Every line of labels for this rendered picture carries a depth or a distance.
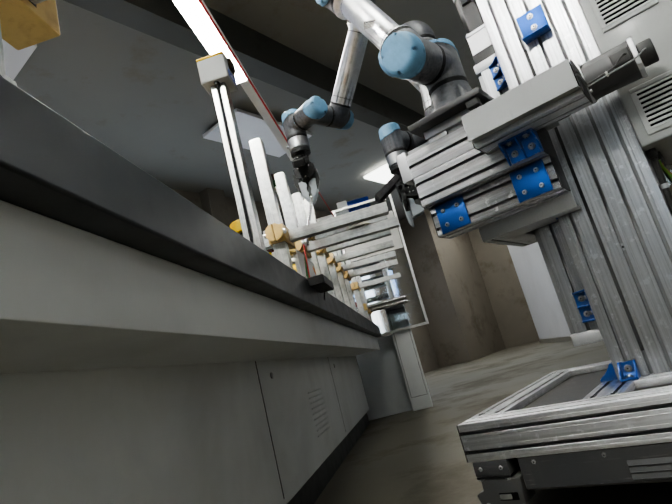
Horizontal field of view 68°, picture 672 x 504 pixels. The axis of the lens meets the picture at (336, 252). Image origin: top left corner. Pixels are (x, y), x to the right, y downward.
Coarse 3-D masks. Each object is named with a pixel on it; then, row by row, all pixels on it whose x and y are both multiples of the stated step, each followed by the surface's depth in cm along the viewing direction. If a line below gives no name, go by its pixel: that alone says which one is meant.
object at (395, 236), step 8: (392, 216) 420; (392, 232) 417; (376, 240) 418; (384, 240) 417; (392, 240) 416; (400, 240) 415; (352, 248) 420; (360, 248) 419; (392, 248) 415; (368, 256) 416
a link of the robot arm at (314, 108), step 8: (304, 104) 171; (312, 104) 168; (320, 104) 170; (296, 112) 174; (304, 112) 171; (312, 112) 169; (320, 112) 169; (328, 112) 175; (296, 120) 174; (304, 120) 173; (312, 120) 172; (320, 120) 174; (328, 120) 176; (304, 128) 176
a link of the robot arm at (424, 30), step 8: (408, 24) 177; (416, 24) 175; (424, 24) 175; (416, 32) 174; (424, 32) 172; (432, 32) 174; (424, 88) 168; (424, 96) 168; (424, 104) 167; (424, 112) 168
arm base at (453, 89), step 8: (448, 80) 142; (456, 80) 142; (464, 80) 143; (432, 88) 145; (440, 88) 143; (448, 88) 141; (456, 88) 140; (464, 88) 140; (432, 96) 145; (440, 96) 142; (448, 96) 140; (456, 96) 139; (432, 104) 146; (440, 104) 141; (432, 112) 146
